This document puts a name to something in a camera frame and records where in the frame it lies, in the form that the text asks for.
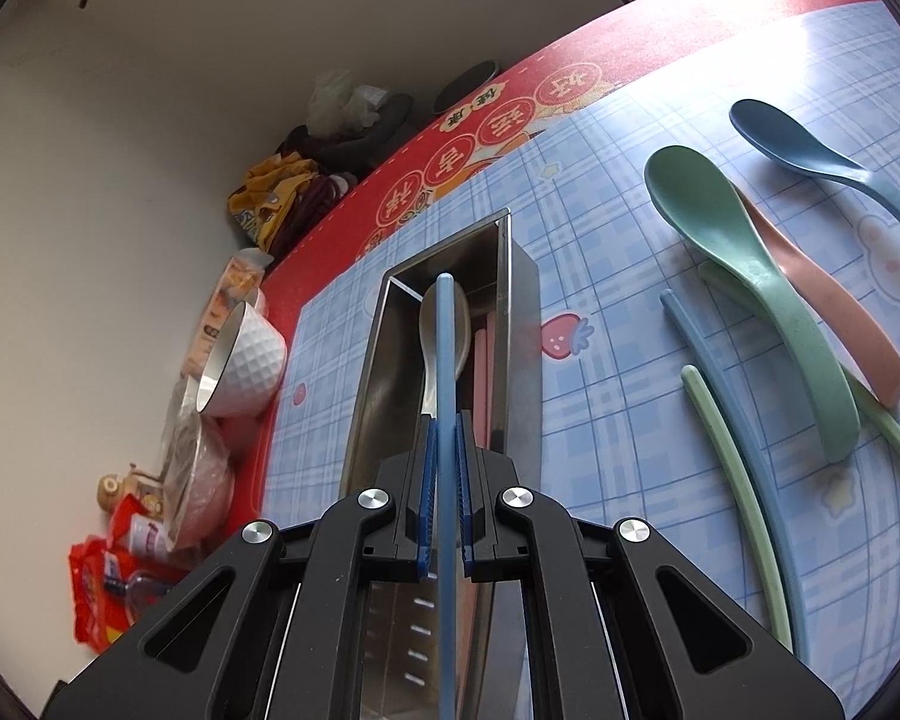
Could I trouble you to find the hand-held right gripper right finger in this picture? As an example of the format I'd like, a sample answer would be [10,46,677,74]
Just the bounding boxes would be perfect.
[457,411,848,720]

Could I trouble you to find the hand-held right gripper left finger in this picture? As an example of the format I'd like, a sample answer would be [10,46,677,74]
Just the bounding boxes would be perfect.
[41,414,441,720]

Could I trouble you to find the blue chopstick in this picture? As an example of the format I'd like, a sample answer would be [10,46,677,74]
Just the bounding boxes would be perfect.
[660,289,811,657]
[435,272,470,720]

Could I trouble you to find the white spoon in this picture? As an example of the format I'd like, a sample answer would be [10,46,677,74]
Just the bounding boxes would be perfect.
[418,289,472,421]

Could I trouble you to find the stainless steel utensil tray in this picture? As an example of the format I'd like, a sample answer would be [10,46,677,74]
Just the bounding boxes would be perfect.
[337,206,545,720]

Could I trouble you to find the green chopstick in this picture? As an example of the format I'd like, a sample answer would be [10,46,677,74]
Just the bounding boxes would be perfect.
[681,365,794,650]
[699,262,900,500]

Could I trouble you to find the green spoon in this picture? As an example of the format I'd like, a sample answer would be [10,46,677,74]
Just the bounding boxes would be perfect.
[643,145,860,464]

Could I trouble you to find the pink spoon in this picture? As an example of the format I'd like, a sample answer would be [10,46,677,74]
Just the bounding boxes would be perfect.
[735,187,900,407]

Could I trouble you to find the blue spoon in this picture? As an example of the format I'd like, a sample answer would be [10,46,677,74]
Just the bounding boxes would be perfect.
[729,99,900,241]

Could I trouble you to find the white textured bowl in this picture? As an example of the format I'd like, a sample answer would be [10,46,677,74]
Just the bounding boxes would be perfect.
[195,302,286,419]

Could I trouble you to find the plastic wrapped bowl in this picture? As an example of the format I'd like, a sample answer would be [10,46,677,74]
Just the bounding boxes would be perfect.
[166,409,236,552]
[161,375,218,466]

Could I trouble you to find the small white jar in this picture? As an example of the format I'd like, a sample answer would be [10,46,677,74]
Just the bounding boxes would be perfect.
[124,514,179,561]

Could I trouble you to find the orange snack packet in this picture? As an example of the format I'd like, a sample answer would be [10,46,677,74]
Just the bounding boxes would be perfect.
[182,249,271,380]

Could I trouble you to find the red snack bag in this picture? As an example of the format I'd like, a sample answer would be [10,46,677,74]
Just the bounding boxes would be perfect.
[109,495,158,548]

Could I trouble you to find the beige toy figure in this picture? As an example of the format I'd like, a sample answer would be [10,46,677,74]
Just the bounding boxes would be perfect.
[96,465,158,516]

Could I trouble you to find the dark red clothes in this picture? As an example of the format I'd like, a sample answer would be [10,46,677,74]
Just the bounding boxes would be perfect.
[270,169,357,256]

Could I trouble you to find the blue plaid table mat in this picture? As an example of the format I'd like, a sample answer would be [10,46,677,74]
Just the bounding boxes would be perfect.
[259,4,900,720]

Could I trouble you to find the yellow clothes pile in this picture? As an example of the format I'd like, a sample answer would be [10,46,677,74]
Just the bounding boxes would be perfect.
[227,152,317,248]

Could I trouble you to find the dark seat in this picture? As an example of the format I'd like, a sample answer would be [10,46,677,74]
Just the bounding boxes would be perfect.
[281,94,415,173]

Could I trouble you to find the white plastic bag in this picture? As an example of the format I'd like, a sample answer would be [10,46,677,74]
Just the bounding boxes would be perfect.
[307,69,391,132]

